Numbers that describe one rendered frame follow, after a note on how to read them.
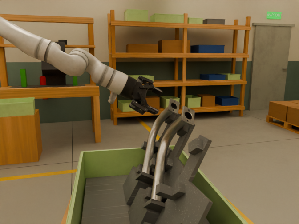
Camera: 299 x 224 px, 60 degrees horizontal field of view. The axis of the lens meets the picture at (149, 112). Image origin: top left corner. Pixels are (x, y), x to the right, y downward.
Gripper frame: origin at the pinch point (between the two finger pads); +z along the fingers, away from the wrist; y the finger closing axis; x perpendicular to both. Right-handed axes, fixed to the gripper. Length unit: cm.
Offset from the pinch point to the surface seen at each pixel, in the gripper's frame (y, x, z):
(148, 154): -15.7, 9.6, 4.2
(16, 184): 27, 244, -43
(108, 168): -15.0, 33.8, -2.4
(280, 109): 300, 186, 332
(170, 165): -23.4, -2.1, 7.1
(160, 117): -2.1, 4.6, 4.1
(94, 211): -37.0, 20.0, -6.1
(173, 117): -1.4, 2.4, 8.1
